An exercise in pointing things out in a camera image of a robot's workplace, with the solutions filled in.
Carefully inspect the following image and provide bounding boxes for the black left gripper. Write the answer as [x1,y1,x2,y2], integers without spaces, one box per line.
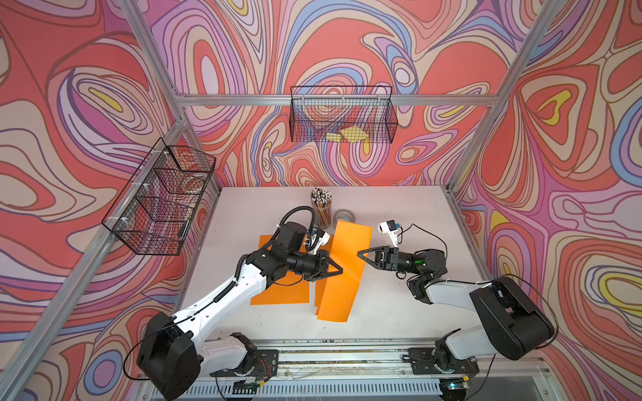
[285,250,344,282]

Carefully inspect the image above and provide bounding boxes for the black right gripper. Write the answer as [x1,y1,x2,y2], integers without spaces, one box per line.
[356,246,423,276]

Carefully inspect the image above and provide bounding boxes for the orange paper sheet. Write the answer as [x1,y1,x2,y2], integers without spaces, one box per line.
[314,237,333,314]
[249,234,311,307]
[317,221,373,322]

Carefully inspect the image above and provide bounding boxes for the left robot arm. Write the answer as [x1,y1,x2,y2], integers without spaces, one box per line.
[136,216,343,400]

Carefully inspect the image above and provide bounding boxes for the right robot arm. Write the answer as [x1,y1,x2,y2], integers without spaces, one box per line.
[357,247,558,372]

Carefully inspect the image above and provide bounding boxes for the clear tape roll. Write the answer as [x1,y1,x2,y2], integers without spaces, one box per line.
[333,209,356,225]

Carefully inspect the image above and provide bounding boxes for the clear cup of pencils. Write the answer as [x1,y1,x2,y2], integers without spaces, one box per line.
[310,187,332,230]

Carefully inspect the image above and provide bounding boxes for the yellow sticky notes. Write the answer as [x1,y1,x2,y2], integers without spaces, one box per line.
[324,125,369,143]

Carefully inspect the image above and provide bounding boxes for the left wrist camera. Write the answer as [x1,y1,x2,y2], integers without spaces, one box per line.
[305,228,331,255]

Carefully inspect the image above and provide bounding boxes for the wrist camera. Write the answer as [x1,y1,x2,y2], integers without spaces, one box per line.
[305,228,331,255]
[378,220,403,247]

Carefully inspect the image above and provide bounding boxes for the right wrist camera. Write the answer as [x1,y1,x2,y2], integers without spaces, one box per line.
[378,220,403,247]

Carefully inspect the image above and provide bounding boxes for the aluminium frame rail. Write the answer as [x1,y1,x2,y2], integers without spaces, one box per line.
[0,0,573,401]

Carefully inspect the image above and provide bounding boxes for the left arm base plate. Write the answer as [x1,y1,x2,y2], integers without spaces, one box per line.
[210,349,279,379]

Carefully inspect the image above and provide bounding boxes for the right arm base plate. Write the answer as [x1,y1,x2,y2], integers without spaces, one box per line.
[401,347,480,377]

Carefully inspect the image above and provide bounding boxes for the black wire basket back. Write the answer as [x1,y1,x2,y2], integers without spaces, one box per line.
[289,84,399,144]

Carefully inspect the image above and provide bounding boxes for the black wire basket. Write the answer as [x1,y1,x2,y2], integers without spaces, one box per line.
[102,139,217,256]
[289,84,399,144]

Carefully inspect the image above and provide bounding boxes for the black wire basket left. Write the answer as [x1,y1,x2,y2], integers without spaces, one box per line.
[102,139,217,256]

